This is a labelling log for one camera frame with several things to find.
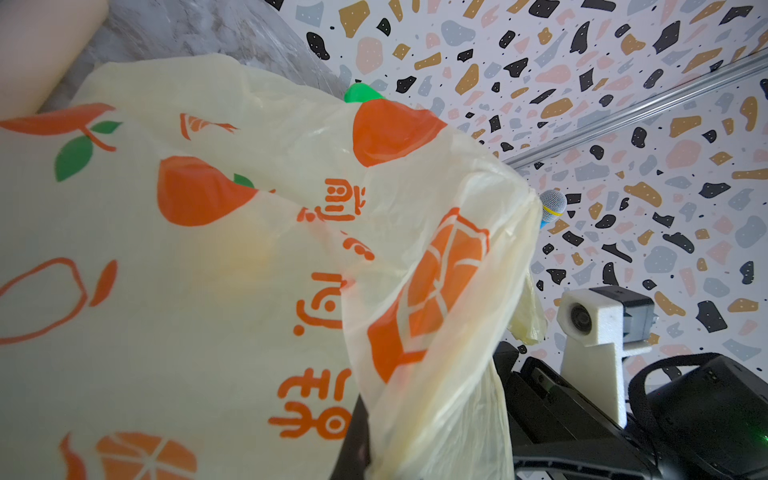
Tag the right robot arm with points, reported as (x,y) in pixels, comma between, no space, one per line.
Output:
(699,416)

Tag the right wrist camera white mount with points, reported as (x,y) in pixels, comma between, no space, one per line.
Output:
(603,326)

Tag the green plastic basket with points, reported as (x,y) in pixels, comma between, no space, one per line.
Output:
(361,93)

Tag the blue toy microphone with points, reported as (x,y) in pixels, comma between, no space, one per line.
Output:
(554,204)

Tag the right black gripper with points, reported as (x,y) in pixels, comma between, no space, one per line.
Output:
(556,430)

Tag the wooden rolling pin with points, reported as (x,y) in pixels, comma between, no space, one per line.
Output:
(40,40)

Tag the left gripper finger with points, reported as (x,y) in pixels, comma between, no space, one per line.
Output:
(354,456)

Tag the cream plastic bag orange print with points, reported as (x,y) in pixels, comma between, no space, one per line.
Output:
(205,267)

